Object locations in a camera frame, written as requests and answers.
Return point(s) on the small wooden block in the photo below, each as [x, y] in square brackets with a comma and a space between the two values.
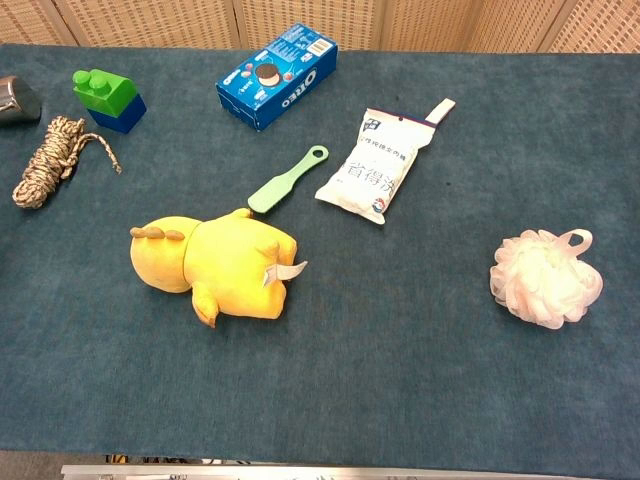
[441, 111]

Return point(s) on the green toy building block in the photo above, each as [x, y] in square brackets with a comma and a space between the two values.
[107, 92]

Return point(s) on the dark teal table cloth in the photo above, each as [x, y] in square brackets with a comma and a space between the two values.
[350, 350]

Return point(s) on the blue Oreo cookie box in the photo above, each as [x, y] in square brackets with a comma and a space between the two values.
[280, 80]

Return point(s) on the yellow plush toy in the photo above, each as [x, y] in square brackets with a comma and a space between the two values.
[235, 265]

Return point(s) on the shiny metal cup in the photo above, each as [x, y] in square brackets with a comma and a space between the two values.
[15, 100]

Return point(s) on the pink mesh bath pouf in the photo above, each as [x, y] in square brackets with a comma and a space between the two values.
[545, 280]

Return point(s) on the white printed plastic package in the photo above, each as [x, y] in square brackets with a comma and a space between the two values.
[370, 165]

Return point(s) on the woven rattan folding screen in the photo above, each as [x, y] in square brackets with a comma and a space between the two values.
[320, 20]

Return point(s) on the aluminium frame rail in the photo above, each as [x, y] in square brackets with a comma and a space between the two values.
[250, 472]

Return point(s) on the blue toy building block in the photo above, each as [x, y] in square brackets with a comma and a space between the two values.
[122, 117]

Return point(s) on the green plastic brush paddle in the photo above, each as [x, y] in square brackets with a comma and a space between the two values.
[280, 187]

